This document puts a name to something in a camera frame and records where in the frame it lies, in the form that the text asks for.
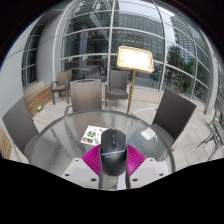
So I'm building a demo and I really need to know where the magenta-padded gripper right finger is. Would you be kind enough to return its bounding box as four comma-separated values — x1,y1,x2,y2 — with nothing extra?
124,144,168,190

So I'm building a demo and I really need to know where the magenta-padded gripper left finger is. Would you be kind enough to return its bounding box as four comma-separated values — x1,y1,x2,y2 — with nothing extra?
62,144,105,190

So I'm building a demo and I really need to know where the black computer mouse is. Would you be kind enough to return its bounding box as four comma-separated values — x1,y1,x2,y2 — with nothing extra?
99,128,129,177

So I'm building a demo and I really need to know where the colourful printed menu card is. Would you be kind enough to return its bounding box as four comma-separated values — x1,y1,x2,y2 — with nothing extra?
80,125,108,145

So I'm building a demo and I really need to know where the grey wicker chair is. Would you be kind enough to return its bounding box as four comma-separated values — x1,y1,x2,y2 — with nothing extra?
105,69,130,101
49,69,73,105
151,88,198,148
1,96,41,161
64,78,111,116

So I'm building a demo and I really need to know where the wooden slatted bench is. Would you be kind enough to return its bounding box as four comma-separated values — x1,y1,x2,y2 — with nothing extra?
24,85,54,118
0,126,13,159

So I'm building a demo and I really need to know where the green metal chairs group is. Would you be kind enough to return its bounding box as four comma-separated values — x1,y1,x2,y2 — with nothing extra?
198,106,224,161

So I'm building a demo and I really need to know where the gold menu sign stand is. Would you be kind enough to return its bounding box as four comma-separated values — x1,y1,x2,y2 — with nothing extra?
116,45,155,115

